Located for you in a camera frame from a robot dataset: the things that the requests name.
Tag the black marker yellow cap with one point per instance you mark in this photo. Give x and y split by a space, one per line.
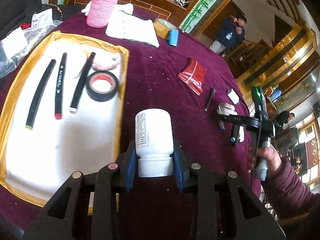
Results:
34 106

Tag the white power adapter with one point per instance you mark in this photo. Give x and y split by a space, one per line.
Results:
233 96

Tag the black electrical tape roll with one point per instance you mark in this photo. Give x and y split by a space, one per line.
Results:
102 86

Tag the black marker red cap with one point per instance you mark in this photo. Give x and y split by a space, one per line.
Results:
59 87

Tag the yellow packing tape roll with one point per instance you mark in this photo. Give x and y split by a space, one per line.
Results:
163 28

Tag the pink crochet covered bottle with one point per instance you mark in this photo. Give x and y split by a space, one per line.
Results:
100 12

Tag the white barcode cream tube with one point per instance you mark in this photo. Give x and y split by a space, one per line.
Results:
241 134

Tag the floral hand cream tube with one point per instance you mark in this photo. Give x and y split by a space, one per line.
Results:
226 109

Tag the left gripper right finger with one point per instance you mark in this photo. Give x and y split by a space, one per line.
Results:
181 167

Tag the red foil packet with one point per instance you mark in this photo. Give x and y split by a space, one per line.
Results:
193 75

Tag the white folded cloth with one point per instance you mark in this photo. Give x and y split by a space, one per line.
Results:
129 27

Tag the person's right hand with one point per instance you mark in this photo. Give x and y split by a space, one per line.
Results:
270 155

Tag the black marker white end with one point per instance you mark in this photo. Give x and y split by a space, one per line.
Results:
81 83

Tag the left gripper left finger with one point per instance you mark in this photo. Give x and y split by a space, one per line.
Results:
130 161

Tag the white pill bottle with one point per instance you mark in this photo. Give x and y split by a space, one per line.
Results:
154 143

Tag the wooden headboard shelf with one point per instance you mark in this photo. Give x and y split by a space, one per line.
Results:
164 9

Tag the maroon sleeved right forearm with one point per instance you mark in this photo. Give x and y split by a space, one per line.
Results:
292 201

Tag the yellow rimmed white tray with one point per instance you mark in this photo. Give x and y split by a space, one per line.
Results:
36 161

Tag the black marker blue cap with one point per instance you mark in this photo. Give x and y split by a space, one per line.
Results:
234 137

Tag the white tissue pack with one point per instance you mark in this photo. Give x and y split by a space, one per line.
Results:
42 18

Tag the blue thread spool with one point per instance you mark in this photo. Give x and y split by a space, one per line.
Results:
173 37

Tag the person in dark jacket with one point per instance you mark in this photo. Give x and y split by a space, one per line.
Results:
230 35

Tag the black marker plain cap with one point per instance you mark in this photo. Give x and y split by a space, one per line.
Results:
209 100

